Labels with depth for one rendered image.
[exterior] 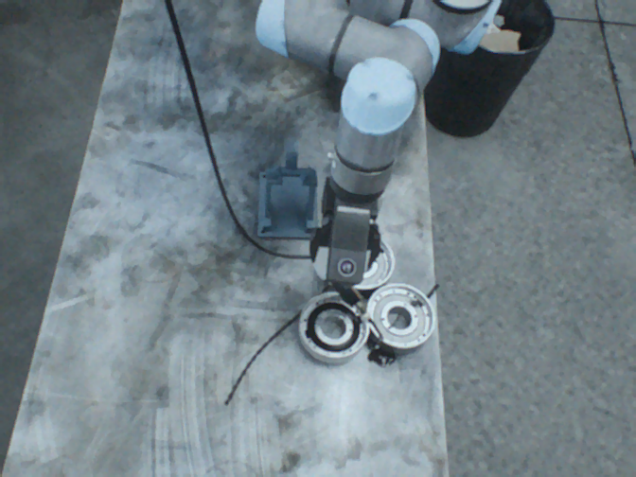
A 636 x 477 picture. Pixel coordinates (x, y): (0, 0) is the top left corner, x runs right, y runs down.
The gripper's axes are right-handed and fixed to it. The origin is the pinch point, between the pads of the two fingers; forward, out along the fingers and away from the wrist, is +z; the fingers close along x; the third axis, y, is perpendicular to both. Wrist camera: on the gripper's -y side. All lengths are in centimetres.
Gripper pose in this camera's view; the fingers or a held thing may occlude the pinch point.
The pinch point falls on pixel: (337, 278)
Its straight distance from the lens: 98.2
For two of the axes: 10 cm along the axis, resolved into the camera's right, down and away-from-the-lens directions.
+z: -1.2, 6.1, 7.8
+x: -9.9, -0.9, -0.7
